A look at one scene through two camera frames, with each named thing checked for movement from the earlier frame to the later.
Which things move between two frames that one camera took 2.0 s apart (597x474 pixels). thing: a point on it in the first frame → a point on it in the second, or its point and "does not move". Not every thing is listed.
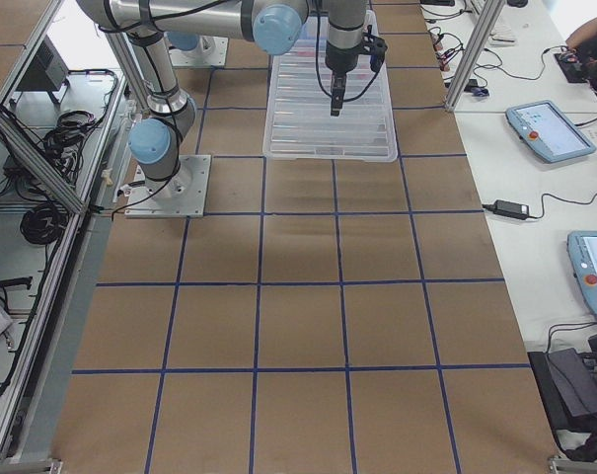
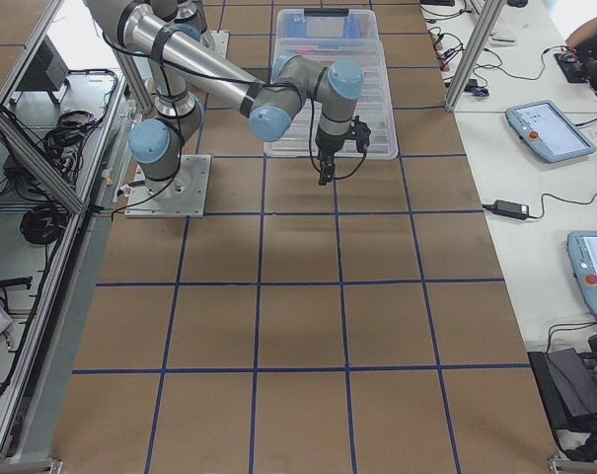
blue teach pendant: [591, 260] does not move
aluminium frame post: [489, 12] does not move
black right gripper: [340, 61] → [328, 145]
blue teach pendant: [548, 130] does not move
